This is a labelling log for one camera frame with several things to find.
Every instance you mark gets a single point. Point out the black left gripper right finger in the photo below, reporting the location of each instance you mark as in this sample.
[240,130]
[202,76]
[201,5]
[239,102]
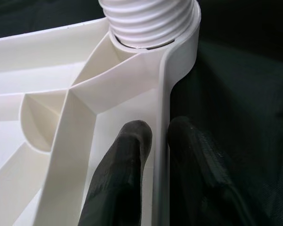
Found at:
[197,179]

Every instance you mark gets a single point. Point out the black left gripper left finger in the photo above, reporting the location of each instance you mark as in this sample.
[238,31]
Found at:
[117,179]

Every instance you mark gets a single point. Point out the white plastic children table top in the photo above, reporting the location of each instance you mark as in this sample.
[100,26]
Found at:
[37,70]

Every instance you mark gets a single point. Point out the white tapered plastic table leg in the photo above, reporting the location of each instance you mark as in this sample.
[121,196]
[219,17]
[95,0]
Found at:
[148,21]

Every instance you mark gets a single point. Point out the black cloth table cover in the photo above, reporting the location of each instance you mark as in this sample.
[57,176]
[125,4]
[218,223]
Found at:
[249,70]

